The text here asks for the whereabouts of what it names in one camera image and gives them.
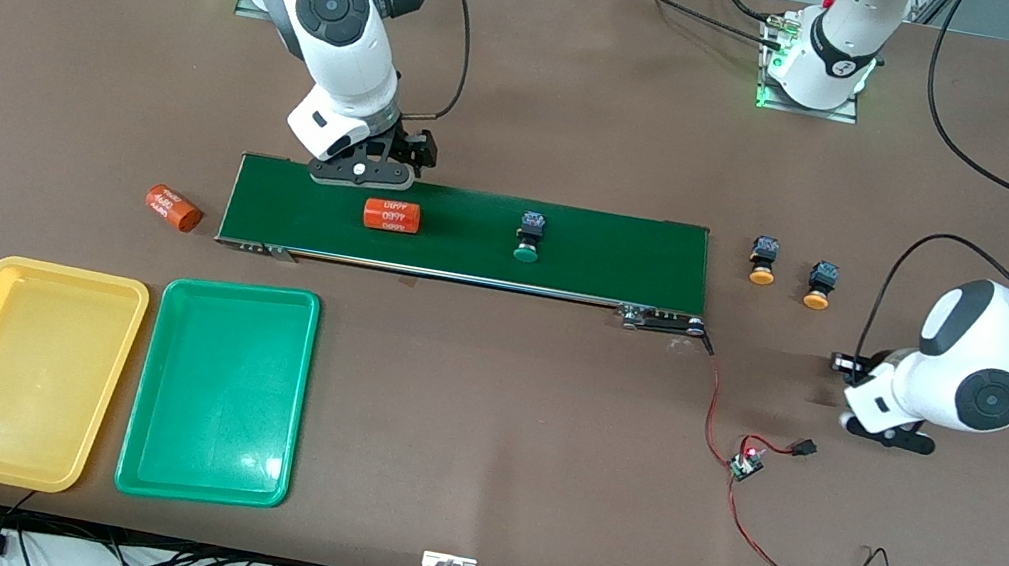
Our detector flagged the orange cylinder white print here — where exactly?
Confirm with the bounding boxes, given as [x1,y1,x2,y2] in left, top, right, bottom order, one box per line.
[361,195,425,237]
[142,182,208,237]

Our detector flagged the yellow mushroom push button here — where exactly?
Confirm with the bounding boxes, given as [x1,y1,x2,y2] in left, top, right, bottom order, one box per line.
[801,258,842,314]
[745,233,784,288]

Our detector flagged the green mushroom push button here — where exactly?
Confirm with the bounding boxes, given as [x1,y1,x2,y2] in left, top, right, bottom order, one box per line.
[510,209,549,266]

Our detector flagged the red lead black plug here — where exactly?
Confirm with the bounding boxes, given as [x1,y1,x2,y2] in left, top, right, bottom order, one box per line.
[741,428,820,465]

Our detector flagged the small black circuit board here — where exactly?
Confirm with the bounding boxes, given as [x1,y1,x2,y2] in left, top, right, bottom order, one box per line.
[729,445,767,486]

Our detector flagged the green conveyor belt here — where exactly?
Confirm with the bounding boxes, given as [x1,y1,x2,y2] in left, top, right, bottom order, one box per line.
[209,148,735,356]

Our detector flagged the green plastic tray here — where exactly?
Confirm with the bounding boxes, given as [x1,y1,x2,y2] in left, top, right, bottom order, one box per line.
[112,265,325,520]

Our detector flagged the yellow plastic tray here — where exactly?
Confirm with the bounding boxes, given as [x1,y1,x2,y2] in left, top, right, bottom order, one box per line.
[0,253,154,503]

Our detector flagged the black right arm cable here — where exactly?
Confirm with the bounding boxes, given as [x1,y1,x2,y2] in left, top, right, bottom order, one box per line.
[290,0,481,130]

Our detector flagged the red black motor wire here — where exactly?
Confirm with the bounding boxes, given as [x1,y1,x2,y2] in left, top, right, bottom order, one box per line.
[685,333,759,469]

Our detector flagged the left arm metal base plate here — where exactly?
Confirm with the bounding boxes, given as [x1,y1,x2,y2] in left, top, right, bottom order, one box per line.
[752,11,875,126]

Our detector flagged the black cable on table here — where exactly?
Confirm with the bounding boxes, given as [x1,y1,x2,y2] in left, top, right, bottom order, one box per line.
[586,0,814,58]

